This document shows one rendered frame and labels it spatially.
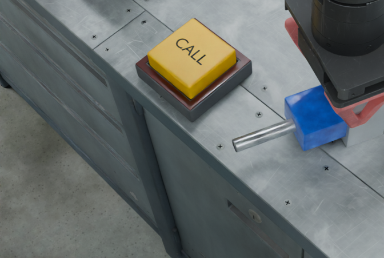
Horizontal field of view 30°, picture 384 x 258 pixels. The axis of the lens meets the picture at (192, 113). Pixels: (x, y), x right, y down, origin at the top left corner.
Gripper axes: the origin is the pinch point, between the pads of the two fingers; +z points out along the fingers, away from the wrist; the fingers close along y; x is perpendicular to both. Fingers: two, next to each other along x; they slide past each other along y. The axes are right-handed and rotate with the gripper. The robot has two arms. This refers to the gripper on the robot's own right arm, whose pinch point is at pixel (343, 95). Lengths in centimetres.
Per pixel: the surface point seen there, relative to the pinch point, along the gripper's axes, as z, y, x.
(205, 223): 48, 16, 12
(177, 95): 2.2, 7.6, 12.8
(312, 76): 4.5, 5.8, 0.1
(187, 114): 3.2, 5.9, 12.6
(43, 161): 84, 61, 39
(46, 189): 84, 54, 40
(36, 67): 50, 58, 30
